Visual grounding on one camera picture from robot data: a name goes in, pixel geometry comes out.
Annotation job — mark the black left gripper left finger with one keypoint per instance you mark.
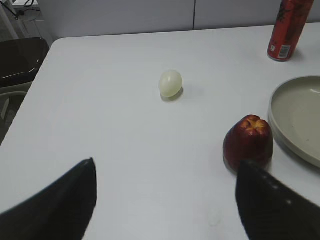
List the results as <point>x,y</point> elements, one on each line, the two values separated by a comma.
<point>61,211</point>

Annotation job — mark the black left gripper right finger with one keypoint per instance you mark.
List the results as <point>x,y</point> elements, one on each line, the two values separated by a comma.
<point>269,210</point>

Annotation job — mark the red apple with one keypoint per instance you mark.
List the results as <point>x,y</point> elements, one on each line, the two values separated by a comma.
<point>249,139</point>

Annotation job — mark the beige ceramic plate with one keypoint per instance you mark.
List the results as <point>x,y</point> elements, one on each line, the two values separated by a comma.
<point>294,117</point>

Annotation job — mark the dark chair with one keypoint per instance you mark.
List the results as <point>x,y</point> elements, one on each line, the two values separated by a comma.
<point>20,61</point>

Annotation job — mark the pale green white onion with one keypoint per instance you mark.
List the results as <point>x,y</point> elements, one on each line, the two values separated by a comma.
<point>170,83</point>

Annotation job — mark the red drink can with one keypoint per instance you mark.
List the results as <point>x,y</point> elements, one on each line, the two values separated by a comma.
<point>290,22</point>

